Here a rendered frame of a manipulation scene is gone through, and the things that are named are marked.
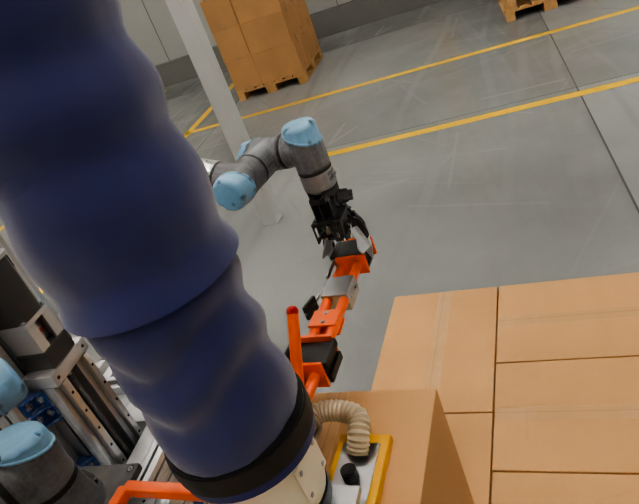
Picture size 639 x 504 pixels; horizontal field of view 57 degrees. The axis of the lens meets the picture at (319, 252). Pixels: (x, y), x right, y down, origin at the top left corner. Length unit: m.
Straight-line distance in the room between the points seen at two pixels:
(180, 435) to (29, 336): 0.68
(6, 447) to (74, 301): 0.64
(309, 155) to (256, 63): 7.08
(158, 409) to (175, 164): 0.31
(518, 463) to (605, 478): 0.21
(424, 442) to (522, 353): 0.94
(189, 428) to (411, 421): 0.49
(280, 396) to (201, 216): 0.28
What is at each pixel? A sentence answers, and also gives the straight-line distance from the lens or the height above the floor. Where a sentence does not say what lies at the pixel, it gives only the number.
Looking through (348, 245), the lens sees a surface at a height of 1.23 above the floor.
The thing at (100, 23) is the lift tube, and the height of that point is 1.89.
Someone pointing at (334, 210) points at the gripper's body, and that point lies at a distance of 1.31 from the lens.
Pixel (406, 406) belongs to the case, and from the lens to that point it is 1.19.
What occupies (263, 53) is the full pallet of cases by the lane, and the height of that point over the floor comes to 0.52.
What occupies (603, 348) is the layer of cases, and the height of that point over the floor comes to 0.54.
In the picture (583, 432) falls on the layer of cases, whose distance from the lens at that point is 1.78.
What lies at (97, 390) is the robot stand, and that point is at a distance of 1.59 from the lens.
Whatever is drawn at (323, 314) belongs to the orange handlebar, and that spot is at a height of 1.22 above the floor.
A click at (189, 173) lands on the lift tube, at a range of 0.68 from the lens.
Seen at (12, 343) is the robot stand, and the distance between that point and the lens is 1.49.
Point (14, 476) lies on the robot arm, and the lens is 1.31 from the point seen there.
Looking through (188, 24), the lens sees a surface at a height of 1.54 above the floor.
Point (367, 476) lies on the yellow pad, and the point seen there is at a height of 1.10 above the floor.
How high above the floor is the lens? 1.92
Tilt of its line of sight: 29 degrees down
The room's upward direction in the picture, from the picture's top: 22 degrees counter-clockwise
